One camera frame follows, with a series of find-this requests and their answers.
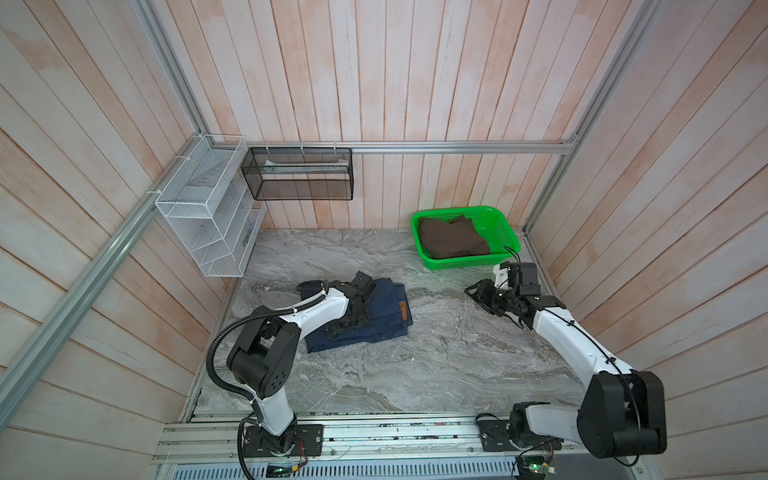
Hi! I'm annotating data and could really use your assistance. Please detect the dark blue denim jeans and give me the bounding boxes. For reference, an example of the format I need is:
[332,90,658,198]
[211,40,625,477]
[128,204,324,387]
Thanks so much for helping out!
[305,278,413,353]

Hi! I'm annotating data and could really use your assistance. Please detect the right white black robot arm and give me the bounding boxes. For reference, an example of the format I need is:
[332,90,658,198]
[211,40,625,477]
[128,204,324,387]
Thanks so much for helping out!
[465,279,667,459]

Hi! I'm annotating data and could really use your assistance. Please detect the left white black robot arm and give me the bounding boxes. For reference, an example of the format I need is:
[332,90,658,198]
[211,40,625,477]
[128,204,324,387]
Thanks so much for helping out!
[226,274,375,438]

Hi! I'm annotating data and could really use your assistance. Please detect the folded dark brown trousers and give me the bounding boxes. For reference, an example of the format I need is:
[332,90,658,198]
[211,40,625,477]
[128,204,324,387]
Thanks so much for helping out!
[417,215,491,260]

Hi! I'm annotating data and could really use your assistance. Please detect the green perforated plastic basket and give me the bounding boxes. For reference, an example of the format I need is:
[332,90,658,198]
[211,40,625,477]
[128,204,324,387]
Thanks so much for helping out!
[411,206,521,270]

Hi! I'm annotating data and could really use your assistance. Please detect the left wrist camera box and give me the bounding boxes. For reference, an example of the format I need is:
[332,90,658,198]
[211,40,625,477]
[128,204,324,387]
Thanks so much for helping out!
[350,271,375,296]

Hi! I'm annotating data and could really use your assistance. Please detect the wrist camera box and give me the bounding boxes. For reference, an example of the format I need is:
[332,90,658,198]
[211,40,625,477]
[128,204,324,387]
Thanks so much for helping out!
[350,271,375,296]
[493,261,542,297]

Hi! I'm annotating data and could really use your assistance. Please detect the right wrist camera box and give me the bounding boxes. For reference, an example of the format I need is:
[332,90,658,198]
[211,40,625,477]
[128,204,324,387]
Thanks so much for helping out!
[493,261,542,297]

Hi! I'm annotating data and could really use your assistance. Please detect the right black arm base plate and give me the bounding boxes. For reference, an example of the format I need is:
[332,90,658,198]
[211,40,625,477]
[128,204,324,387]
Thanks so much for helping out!
[475,413,563,452]

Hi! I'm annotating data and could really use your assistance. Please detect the black mesh wall basket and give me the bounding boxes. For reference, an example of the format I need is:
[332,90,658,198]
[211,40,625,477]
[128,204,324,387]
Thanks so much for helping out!
[240,146,355,201]

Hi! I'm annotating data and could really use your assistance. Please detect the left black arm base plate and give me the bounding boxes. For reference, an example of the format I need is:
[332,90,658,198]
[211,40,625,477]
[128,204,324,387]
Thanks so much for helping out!
[238,423,324,458]

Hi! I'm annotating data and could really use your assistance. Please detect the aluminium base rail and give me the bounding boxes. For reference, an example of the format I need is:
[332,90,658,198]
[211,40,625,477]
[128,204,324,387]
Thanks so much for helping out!
[152,410,649,480]

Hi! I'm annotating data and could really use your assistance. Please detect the horizontal aluminium wall rail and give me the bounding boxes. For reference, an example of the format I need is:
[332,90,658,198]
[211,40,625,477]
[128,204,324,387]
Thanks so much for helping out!
[243,140,575,155]

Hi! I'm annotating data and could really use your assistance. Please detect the white wire mesh shelf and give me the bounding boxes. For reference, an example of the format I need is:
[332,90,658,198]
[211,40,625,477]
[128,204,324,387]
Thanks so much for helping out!
[155,134,267,278]

